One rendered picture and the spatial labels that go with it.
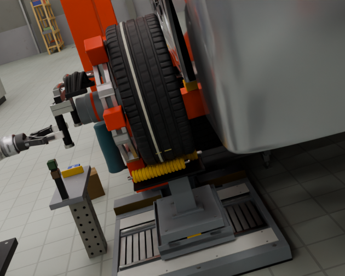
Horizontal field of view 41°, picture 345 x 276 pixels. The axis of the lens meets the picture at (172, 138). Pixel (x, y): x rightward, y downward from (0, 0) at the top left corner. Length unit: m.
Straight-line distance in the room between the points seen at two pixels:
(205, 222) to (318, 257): 0.52
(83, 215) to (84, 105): 0.71
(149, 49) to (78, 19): 0.82
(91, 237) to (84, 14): 1.21
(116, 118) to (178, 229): 0.66
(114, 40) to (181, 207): 0.88
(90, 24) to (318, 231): 1.59
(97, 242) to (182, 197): 0.62
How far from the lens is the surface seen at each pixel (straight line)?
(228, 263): 2.13
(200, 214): 2.26
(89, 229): 2.61
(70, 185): 2.50
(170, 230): 2.20
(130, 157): 2.09
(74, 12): 2.61
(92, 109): 2.10
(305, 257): 2.21
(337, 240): 2.29
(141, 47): 1.87
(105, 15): 4.53
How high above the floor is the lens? 1.28
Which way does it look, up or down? 18 degrees down
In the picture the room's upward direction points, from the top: 17 degrees counter-clockwise
